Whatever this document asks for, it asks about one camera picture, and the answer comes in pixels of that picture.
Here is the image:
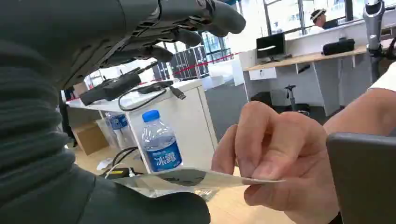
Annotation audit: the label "person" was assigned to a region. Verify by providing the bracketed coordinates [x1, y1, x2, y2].
[307, 8, 328, 35]

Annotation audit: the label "wooden-topped white desk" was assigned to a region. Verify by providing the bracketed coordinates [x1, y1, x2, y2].
[243, 37, 396, 117]

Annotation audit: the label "red barrier tape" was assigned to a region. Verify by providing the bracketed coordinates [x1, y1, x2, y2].
[138, 52, 242, 85]

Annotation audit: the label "black USB cable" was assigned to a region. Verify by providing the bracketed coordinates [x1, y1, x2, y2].
[117, 80, 187, 112]

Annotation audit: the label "white printed card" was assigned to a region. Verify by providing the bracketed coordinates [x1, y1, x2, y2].
[111, 167, 286, 199]

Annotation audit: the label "person's hand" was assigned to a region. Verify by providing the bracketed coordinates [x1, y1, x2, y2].
[211, 100, 341, 224]

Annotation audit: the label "black storage racks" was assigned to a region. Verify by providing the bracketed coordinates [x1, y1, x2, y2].
[152, 45, 210, 82]

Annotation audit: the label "black device with antennas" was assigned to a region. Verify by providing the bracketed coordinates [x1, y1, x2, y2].
[79, 61, 159, 106]

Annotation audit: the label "black computer monitor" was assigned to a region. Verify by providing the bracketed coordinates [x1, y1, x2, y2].
[255, 32, 293, 63]

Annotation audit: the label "grey flat panel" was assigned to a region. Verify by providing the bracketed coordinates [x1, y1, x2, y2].
[326, 132, 396, 224]

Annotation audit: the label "black bag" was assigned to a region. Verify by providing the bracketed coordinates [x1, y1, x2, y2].
[322, 38, 356, 56]

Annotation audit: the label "ribbed grey left arm sleeve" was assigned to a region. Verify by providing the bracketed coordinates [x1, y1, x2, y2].
[0, 39, 78, 208]

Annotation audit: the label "black stool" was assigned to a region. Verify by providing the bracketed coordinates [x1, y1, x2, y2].
[284, 84, 311, 117]

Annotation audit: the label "blue-labelled water bottle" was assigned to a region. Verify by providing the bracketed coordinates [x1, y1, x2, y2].
[104, 112, 134, 150]

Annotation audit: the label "cardboard box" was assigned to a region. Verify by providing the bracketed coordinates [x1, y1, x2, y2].
[71, 121, 110, 156]

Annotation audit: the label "black floor cables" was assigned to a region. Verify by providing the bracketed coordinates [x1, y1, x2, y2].
[111, 146, 139, 169]

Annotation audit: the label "blue-capped water bottle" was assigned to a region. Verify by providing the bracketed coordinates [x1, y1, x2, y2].
[141, 110, 184, 173]

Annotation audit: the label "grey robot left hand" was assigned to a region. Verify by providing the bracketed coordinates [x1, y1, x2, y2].
[0, 0, 247, 224]

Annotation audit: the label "black power adapter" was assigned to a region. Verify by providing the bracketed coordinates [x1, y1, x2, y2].
[100, 167, 131, 180]

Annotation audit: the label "white drawer unit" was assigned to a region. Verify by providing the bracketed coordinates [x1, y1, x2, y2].
[248, 67, 278, 81]

